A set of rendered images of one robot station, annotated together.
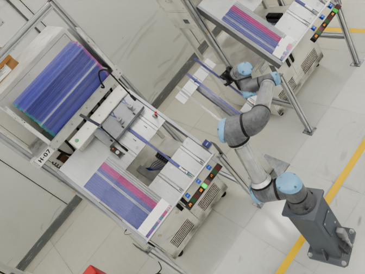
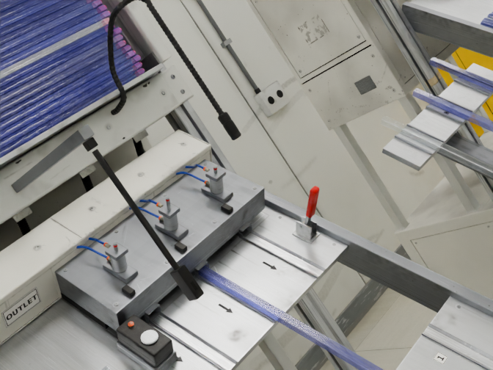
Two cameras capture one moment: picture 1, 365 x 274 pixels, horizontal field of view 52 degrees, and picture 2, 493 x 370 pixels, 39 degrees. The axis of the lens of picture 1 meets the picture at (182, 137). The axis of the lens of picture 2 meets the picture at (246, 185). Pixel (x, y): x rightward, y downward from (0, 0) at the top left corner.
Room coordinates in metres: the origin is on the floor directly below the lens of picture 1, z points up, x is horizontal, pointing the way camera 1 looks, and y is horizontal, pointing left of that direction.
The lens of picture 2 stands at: (1.01, 0.49, 1.30)
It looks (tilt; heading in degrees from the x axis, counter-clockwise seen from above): 8 degrees down; 339
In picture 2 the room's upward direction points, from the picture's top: 34 degrees counter-clockwise
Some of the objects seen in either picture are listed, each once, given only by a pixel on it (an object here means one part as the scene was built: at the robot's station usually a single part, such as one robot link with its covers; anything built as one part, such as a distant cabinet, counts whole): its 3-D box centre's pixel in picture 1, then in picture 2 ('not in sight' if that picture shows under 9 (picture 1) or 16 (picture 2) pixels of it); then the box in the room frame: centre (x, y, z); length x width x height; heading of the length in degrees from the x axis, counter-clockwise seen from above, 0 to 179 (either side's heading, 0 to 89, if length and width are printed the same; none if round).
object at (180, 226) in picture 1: (162, 191); not in sight; (2.25, 0.42, 0.31); 0.70 x 0.65 x 0.62; 105
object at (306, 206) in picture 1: (299, 197); not in sight; (1.16, -0.24, 0.60); 0.15 x 0.15 x 0.10
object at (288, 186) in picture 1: (289, 186); not in sight; (1.17, -0.23, 0.72); 0.13 x 0.12 x 0.14; 50
